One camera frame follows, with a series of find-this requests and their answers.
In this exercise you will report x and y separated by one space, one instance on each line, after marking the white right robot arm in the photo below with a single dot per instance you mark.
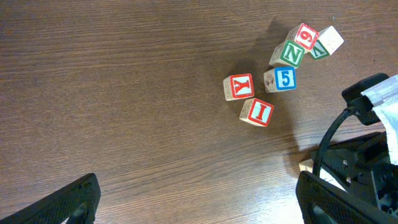
371 100

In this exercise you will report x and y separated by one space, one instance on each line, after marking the plain picture wooden block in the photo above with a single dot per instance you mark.
306 165

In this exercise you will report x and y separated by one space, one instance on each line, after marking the blue 5 wooden block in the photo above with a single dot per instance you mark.
280 79

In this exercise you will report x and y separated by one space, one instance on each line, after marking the red 6 wooden block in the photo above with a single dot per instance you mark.
304 35

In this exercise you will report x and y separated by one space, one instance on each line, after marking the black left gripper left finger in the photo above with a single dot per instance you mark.
76 202

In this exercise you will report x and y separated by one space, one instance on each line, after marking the red Y wooden block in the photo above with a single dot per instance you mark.
238 87

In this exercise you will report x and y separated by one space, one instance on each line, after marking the plain top wooden block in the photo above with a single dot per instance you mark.
327 43

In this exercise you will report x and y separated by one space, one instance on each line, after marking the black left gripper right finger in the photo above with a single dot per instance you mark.
322 202

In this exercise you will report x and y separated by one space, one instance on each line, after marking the green N wooden block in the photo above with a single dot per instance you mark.
287 53

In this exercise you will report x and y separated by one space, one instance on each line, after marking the red I wooden block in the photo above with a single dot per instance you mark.
256 112

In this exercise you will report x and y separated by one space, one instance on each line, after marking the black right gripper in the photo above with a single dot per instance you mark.
362 167

